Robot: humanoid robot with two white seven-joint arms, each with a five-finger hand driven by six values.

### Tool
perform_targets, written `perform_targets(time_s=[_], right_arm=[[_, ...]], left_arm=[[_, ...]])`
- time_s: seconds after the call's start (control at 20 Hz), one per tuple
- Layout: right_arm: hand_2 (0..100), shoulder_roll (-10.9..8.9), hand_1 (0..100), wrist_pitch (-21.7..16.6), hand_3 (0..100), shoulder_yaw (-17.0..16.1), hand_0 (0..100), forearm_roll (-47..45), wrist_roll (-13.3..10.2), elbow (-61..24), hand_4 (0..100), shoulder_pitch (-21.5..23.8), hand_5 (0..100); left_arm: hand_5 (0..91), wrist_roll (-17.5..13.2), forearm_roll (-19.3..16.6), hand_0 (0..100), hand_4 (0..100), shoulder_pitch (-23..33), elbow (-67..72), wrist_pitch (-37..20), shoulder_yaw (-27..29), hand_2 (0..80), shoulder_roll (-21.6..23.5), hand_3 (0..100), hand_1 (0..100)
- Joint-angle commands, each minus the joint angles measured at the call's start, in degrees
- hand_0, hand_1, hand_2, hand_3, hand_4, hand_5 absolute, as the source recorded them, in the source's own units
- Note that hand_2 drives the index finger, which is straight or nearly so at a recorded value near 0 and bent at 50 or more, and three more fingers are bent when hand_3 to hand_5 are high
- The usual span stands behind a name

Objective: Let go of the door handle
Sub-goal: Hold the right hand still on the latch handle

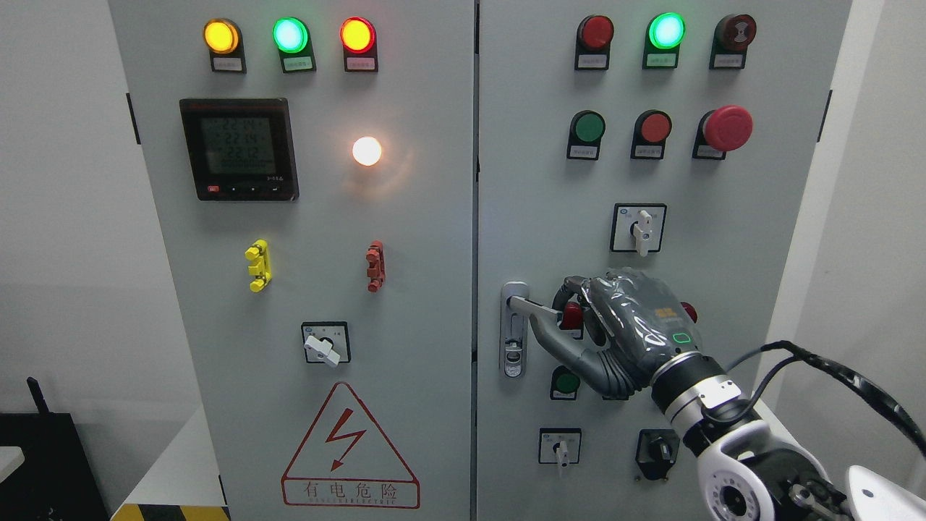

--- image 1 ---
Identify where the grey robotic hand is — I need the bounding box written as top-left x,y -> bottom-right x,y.
529,268 -> 720,408

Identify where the silver door handle lock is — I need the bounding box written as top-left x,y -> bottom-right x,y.
499,281 -> 563,378

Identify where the grey cabinet door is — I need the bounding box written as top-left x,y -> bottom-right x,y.
109,1 -> 476,520
477,0 -> 853,521

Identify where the red lamp top right door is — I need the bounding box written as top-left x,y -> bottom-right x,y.
574,14 -> 615,70

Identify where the green lamp top right door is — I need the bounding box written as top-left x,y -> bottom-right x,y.
642,11 -> 686,69

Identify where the green indicator lamp left door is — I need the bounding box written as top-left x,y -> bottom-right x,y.
272,17 -> 315,73

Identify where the red lamp middle left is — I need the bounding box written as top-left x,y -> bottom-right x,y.
558,301 -> 583,340

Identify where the dark red lamp middle right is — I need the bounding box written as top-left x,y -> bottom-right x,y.
681,301 -> 699,323

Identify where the green push button lower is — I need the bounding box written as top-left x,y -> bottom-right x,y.
549,365 -> 582,400

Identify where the green push button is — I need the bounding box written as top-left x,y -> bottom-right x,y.
549,365 -> 582,400
566,110 -> 606,161

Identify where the red push button upper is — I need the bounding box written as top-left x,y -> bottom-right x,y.
629,110 -> 674,161

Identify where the green push button upper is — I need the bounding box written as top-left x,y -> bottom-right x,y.
566,110 -> 606,161

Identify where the red emergency stop mushroom button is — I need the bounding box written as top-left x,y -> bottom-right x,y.
692,103 -> 753,161

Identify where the red terminal connector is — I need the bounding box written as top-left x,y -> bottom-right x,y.
366,240 -> 386,293

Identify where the dark red buzzer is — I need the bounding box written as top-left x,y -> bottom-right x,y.
709,14 -> 757,70

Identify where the white glowing indicator lamp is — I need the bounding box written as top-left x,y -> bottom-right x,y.
352,136 -> 383,167

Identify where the red electric hazard warning sticker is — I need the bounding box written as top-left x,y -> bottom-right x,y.
281,381 -> 420,510

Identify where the yellow terminal connector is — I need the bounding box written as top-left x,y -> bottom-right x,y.
245,240 -> 273,293

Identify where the red-orange indicator lamp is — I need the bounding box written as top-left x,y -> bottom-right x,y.
340,17 -> 379,73

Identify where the black digital power meter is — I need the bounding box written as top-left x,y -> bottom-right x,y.
179,98 -> 299,201

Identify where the white cabinet base platform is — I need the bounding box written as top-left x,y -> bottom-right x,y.
111,391 -> 867,521

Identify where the yellow indicator lamp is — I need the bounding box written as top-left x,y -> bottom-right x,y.
203,19 -> 246,74

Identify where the black box with antenna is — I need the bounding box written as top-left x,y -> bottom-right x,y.
1,377 -> 109,520

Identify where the white lever selector switch upper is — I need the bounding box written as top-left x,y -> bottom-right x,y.
611,203 -> 668,257

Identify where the white lever selector switch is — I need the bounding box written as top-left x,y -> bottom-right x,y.
301,322 -> 352,368
611,203 -> 668,257
537,428 -> 582,478

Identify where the black rotary knob switch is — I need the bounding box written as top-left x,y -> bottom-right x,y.
634,429 -> 680,480

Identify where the white lever selector switch lower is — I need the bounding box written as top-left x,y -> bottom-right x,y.
537,428 -> 582,478

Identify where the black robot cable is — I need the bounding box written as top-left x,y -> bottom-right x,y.
698,340 -> 926,457

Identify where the white lever selector switch left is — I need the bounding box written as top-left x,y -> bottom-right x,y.
301,322 -> 352,368

